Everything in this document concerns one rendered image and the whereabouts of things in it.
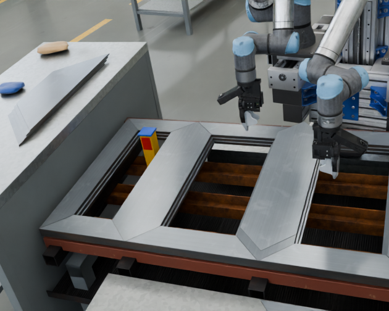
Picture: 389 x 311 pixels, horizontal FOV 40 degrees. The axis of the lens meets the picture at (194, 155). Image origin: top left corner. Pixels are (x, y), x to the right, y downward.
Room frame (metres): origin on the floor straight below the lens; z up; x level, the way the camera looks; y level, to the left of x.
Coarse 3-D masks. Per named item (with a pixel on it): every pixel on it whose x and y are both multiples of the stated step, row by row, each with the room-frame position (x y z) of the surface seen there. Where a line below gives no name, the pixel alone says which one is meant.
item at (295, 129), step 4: (288, 128) 1.81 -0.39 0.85; (292, 128) 1.81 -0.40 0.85; (296, 128) 1.80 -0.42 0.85; (300, 128) 1.80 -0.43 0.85; (304, 128) 1.79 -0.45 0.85; (308, 128) 1.79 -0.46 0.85; (284, 132) 1.79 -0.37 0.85; (288, 132) 1.78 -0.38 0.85; (292, 132) 1.78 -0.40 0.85; (296, 132) 1.77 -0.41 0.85; (300, 132) 1.77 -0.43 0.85; (304, 132) 1.76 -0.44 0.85; (308, 132) 1.76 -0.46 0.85; (312, 132) 1.75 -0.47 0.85
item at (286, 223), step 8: (248, 216) 1.33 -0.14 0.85; (256, 216) 1.33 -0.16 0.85; (264, 216) 1.32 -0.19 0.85; (272, 216) 1.31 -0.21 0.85; (280, 216) 1.31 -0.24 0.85; (288, 216) 1.30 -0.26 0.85; (296, 216) 1.29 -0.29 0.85; (248, 224) 1.29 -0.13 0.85; (256, 224) 1.29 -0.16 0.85; (264, 224) 1.28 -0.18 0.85; (272, 224) 1.27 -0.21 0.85; (280, 224) 1.27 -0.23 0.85; (288, 224) 1.26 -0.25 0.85; (296, 224) 1.26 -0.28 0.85; (288, 232) 1.23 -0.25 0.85; (296, 232) 1.22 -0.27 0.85
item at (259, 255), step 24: (240, 144) 1.81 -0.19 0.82; (264, 144) 1.76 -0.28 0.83; (192, 168) 1.66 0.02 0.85; (96, 192) 1.64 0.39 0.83; (312, 192) 1.42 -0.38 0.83; (168, 216) 1.42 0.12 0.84; (72, 240) 1.41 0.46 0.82; (96, 240) 1.36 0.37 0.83; (240, 240) 1.23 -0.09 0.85; (288, 240) 1.19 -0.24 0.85; (384, 240) 1.14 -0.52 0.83; (240, 264) 1.16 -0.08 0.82; (264, 264) 1.12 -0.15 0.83
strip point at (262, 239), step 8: (248, 232) 1.26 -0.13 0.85; (256, 232) 1.25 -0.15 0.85; (264, 232) 1.24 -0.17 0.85; (272, 232) 1.24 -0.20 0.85; (280, 232) 1.23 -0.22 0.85; (256, 240) 1.22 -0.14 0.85; (264, 240) 1.21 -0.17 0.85; (272, 240) 1.20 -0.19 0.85; (280, 240) 1.20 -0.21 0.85; (264, 248) 1.18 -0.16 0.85
